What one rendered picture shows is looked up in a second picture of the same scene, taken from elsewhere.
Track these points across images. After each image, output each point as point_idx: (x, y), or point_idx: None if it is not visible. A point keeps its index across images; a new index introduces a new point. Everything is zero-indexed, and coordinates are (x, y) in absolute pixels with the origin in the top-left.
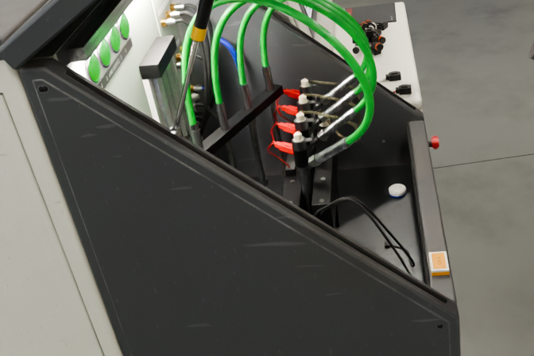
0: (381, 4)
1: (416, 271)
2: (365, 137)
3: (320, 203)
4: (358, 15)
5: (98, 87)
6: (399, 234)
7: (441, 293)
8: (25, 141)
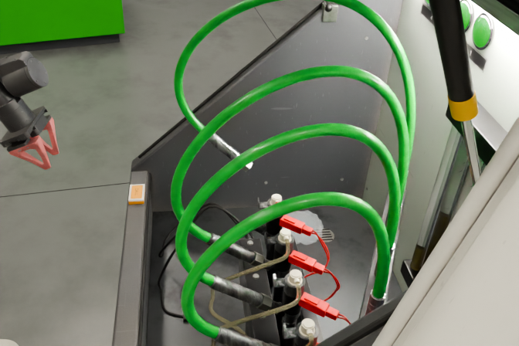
0: None
1: (157, 284)
2: None
3: (250, 239)
4: None
5: None
6: (171, 335)
7: (140, 175)
8: None
